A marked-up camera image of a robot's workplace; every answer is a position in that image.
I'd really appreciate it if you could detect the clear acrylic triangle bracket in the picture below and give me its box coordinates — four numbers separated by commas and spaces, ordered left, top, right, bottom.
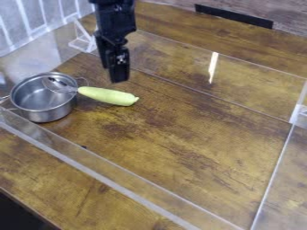
68, 20, 98, 53

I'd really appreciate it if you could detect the small stainless steel pot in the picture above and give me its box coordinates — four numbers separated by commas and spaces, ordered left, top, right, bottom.
0, 72, 87, 123

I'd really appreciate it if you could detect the clear acrylic right barrier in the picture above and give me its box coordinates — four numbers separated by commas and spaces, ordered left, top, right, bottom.
251, 81, 307, 230

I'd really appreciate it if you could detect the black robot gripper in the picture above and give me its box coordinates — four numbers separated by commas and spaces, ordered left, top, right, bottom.
88, 0, 136, 83

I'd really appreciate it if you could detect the green handled metal spoon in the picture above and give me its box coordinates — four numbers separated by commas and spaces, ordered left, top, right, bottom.
42, 76, 139, 106

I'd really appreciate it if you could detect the clear acrylic front barrier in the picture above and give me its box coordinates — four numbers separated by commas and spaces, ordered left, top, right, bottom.
0, 106, 243, 230

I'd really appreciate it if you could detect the clear acrylic barrier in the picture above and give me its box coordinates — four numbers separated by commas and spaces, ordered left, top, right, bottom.
251, 81, 307, 230
0, 106, 243, 230

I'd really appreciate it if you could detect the black bar on table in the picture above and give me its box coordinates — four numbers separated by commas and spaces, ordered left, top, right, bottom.
195, 4, 274, 29

